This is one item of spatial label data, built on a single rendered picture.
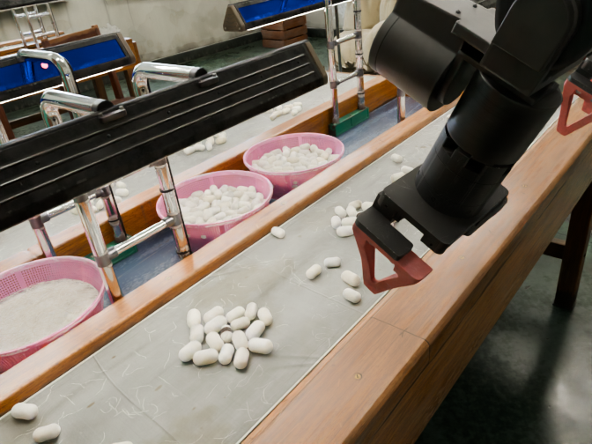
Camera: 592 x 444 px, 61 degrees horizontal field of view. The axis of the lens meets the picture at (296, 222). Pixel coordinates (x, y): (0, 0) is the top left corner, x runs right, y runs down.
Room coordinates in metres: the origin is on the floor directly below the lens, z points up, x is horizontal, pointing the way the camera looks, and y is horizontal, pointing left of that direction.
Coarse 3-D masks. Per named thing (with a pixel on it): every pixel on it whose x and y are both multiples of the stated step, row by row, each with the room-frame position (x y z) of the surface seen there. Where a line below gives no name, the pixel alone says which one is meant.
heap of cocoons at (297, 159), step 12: (312, 144) 1.33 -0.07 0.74; (264, 156) 1.29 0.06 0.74; (276, 156) 1.29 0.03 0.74; (288, 156) 1.30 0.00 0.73; (300, 156) 1.26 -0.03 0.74; (312, 156) 1.25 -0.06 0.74; (324, 156) 1.24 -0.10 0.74; (336, 156) 1.23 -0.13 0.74; (264, 168) 1.22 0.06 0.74; (276, 168) 1.21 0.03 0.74; (288, 168) 1.20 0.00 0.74; (300, 168) 1.18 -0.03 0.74
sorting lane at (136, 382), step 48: (576, 96) 1.47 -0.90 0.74; (432, 144) 1.24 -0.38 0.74; (336, 192) 1.03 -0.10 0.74; (288, 240) 0.85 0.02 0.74; (336, 240) 0.83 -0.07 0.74; (192, 288) 0.73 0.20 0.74; (240, 288) 0.71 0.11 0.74; (288, 288) 0.69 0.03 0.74; (336, 288) 0.68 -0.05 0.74; (144, 336) 0.62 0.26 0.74; (288, 336) 0.58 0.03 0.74; (336, 336) 0.56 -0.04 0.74; (48, 384) 0.54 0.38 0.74; (96, 384) 0.53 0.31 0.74; (144, 384) 0.51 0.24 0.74; (192, 384) 0.50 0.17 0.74; (240, 384) 0.49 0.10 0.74; (288, 384) 0.48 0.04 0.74; (0, 432) 0.46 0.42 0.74; (96, 432) 0.44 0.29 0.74; (144, 432) 0.43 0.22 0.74; (192, 432) 0.43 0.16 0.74; (240, 432) 0.42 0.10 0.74
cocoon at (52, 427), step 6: (42, 426) 0.45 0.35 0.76; (48, 426) 0.45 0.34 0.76; (54, 426) 0.45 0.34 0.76; (36, 432) 0.44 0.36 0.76; (42, 432) 0.44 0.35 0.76; (48, 432) 0.44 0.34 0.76; (54, 432) 0.44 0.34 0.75; (36, 438) 0.43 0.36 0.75; (42, 438) 0.44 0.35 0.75; (48, 438) 0.44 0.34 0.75; (54, 438) 0.44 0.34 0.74
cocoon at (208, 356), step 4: (196, 352) 0.54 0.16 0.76; (200, 352) 0.54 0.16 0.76; (204, 352) 0.54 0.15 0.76; (208, 352) 0.54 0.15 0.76; (212, 352) 0.54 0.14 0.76; (216, 352) 0.54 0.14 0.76; (196, 356) 0.54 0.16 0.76; (200, 356) 0.54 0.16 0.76; (204, 356) 0.54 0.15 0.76; (208, 356) 0.54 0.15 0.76; (212, 356) 0.54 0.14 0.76; (216, 356) 0.54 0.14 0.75; (196, 360) 0.53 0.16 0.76; (200, 360) 0.53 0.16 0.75; (204, 360) 0.53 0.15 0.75; (208, 360) 0.53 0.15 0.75; (212, 360) 0.53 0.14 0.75; (216, 360) 0.54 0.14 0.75; (196, 364) 0.53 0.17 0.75; (200, 364) 0.53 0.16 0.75; (204, 364) 0.53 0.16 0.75
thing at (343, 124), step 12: (324, 0) 1.57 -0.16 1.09; (324, 12) 1.57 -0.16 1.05; (360, 12) 1.68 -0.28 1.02; (360, 24) 1.68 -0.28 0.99; (348, 36) 1.64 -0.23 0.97; (360, 36) 1.67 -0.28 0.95; (360, 48) 1.67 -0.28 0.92; (360, 60) 1.67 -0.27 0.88; (336, 72) 1.57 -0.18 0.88; (360, 72) 1.67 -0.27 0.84; (336, 84) 1.57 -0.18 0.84; (360, 84) 1.67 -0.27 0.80; (336, 96) 1.56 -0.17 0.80; (360, 96) 1.67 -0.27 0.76; (336, 108) 1.56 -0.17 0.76; (360, 108) 1.67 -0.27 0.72; (336, 120) 1.56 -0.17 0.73; (348, 120) 1.60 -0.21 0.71; (360, 120) 1.66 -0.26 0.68; (336, 132) 1.55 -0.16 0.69
